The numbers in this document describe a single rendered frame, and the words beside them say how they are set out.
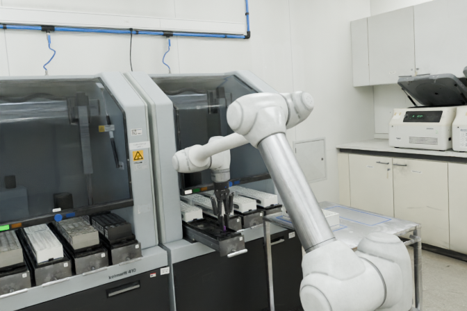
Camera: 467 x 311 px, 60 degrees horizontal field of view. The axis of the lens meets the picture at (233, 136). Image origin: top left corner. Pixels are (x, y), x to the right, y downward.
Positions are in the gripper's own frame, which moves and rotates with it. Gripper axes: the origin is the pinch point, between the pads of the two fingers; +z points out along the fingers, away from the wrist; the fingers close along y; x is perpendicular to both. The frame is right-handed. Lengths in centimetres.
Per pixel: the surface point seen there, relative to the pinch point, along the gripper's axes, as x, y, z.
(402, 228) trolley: 59, -55, 2
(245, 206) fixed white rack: -14.8, -23.4, -0.2
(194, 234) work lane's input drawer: -10.1, 11.3, 5.8
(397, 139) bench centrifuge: -59, -225, -14
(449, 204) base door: -13, -224, 38
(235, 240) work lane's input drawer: 13.4, 2.5, 5.1
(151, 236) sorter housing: -20.2, 29.1, 5.0
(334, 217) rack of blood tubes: 39, -35, -3
